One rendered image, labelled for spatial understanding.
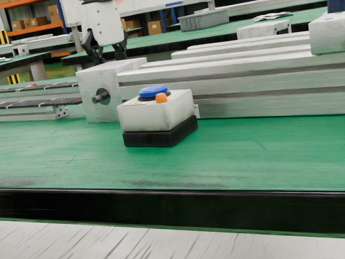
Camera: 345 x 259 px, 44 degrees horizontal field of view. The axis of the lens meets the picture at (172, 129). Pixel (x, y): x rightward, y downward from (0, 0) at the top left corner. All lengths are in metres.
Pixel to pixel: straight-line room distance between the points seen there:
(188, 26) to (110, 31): 1.98
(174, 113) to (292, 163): 0.18
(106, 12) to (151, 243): 0.80
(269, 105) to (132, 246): 0.97
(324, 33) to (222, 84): 0.16
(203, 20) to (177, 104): 2.35
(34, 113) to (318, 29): 0.61
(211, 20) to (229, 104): 2.34
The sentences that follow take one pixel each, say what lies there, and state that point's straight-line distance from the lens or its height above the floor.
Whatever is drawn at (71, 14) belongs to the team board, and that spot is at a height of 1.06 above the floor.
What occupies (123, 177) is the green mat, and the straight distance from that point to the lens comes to 0.50.
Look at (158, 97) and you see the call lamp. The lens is 0.55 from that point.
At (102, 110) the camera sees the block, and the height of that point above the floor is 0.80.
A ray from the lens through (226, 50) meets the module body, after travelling 0.83.
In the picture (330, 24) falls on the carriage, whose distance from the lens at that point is 0.58.
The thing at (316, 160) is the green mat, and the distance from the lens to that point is 0.46.
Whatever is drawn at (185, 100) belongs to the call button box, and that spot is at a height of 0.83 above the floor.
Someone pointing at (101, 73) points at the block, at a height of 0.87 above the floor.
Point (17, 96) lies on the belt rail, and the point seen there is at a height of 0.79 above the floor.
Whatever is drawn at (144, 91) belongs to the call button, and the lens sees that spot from 0.59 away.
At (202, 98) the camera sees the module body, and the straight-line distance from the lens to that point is 0.67.
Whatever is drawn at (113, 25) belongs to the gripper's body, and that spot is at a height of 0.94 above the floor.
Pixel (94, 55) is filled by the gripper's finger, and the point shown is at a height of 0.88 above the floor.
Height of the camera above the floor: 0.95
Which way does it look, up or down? 16 degrees down
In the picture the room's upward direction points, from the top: 11 degrees counter-clockwise
